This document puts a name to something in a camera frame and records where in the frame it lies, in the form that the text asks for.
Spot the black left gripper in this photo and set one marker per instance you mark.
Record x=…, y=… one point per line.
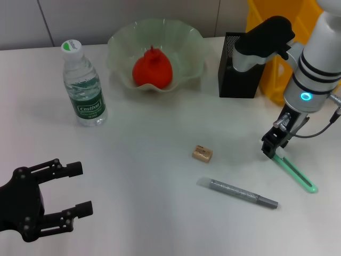
x=21, y=205

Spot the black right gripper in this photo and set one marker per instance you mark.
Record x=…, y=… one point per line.
x=290, y=125

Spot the green utility knife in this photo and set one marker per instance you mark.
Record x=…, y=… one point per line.
x=298, y=173

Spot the beige eraser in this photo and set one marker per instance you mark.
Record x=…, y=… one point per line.
x=202, y=153

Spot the clear water bottle green label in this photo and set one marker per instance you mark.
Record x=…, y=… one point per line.
x=86, y=101

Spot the orange fruit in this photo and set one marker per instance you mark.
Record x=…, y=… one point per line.
x=153, y=70

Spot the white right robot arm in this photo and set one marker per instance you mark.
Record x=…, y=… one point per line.
x=317, y=64

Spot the grey marker pen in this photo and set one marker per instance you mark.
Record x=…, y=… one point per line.
x=237, y=192

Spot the black mesh pen holder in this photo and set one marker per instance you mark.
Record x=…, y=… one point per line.
x=234, y=82

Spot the green glass fruit bowl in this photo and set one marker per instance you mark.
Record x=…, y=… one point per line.
x=186, y=53

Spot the yellow plastic bin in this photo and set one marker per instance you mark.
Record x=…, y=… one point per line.
x=255, y=16

